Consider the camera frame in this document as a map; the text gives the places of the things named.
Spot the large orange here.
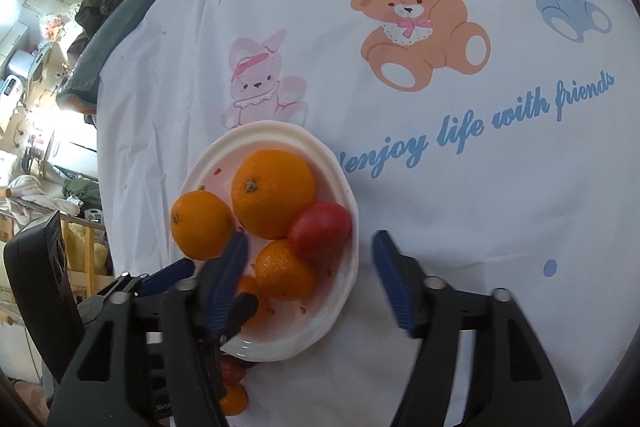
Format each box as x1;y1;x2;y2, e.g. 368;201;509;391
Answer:
231;149;317;241
170;190;235;261

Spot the wooden rack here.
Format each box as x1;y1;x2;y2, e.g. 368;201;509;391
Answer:
62;212;117;303

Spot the white kitchen appliance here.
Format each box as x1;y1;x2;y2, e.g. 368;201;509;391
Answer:
0;74;27;98

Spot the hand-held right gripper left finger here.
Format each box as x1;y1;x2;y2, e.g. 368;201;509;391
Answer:
47;232;250;427

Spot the red cherry tomato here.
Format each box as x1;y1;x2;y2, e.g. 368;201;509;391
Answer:
287;203;353;264
220;354;247;383

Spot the plastic bag with orange contents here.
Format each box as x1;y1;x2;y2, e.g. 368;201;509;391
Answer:
39;14;68;44

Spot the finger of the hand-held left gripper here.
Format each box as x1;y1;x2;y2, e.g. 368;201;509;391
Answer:
79;258;197;324
219;294;260;344

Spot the white cloth bundle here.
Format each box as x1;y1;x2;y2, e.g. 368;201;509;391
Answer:
0;174;81;228

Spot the grey-teal quilt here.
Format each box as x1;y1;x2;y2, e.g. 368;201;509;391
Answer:
56;0;168;108

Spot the pink strawberry-pattern bowl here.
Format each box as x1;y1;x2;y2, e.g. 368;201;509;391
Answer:
179;120;360;363

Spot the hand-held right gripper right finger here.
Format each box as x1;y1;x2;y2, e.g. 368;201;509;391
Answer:
372;230;574;427

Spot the white cartoon-print bedsheet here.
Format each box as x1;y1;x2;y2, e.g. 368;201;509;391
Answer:
95;0;640;427

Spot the small mandarin orange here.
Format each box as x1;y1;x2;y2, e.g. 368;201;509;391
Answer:
235;276;271;326
255;239;317;301
219;383;249;417

